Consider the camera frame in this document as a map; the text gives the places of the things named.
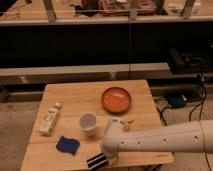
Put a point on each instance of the black white striped eraser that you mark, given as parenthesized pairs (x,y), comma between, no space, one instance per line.
(97,162)

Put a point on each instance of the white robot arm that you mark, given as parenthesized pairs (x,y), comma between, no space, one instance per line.
(188,137)

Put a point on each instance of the orange round plate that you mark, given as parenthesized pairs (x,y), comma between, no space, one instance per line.
(116,100)

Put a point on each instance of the translucent plastic cup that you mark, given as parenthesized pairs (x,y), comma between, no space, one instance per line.
(88,123)

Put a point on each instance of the orange carrot toy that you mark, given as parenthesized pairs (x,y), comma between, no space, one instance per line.
(128,124)

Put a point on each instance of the white plastic bottle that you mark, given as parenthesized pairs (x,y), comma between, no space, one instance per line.
(49,120)

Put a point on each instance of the blue cloth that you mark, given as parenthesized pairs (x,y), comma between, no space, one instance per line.
(67,145)

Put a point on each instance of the black power adapter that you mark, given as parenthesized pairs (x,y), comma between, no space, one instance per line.
(176,100)

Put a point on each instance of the black box on shelf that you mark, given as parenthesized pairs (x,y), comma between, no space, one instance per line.
(189,62)

